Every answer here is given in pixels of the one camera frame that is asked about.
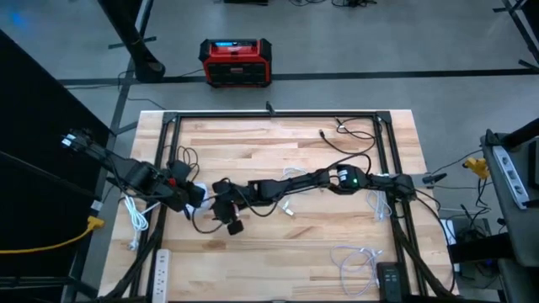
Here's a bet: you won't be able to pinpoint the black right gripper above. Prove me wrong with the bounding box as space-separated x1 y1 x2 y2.
210 179 245 237

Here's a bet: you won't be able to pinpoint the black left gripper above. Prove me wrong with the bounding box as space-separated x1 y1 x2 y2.
166 159 206 214

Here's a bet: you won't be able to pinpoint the white USB charging hub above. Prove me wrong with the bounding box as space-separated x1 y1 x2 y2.
184 181 211 216

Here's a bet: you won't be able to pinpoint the white tagged USB cable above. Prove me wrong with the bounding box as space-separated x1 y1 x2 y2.
279 166 309 218

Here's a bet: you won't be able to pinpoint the grey braided USB cable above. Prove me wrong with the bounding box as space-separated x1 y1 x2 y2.
329 245 385 297

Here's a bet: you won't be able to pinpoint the black Addtam power cube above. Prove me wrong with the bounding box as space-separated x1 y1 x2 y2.
376 261 404 302

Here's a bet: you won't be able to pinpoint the white power strip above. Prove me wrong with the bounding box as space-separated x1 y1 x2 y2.
152 248 173 303

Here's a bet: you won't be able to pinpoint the red portable power station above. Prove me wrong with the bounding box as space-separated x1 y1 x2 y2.
197 37 274 89

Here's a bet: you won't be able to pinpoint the black curtain partition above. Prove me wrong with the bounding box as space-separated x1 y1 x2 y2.
0 28 114 303

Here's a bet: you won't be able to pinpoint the yellow plug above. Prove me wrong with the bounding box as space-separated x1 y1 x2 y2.
462 157 490 181

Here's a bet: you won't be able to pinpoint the black equipment box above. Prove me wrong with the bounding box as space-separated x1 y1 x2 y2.
447 232 514 265

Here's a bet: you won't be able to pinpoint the grey power strip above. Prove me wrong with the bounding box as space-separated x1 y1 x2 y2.
491 145 531 210

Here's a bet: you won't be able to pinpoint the grey cart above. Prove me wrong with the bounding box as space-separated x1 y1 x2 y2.
479 117 539 303

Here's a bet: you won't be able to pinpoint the black stand legs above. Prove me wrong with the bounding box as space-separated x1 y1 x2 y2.
492 0 539 72

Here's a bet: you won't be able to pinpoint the black looped cable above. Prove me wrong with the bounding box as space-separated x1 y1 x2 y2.
167 145 201 183

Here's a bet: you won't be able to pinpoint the white coiled cable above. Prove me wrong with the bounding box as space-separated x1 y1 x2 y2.
123 194 163 253

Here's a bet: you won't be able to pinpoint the black cable bundle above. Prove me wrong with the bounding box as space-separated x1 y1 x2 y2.
99 226 165 303
389 201 460 300

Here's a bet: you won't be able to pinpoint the yellow extension cord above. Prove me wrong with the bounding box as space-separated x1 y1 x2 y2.
0 215 106 255

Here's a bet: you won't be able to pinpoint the black metal rig frame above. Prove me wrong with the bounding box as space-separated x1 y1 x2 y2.
96 109 460 303

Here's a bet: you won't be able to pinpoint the black USB cable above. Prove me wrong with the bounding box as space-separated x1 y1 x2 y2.
318 116 378 157

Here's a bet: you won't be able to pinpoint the black stand post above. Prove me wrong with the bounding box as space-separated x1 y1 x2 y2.
96 0 167 84

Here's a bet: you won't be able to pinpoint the white looped cable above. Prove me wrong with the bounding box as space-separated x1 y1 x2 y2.
365 189 393 223

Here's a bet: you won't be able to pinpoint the black clamp handle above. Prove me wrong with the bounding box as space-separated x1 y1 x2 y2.
421 172 449 185

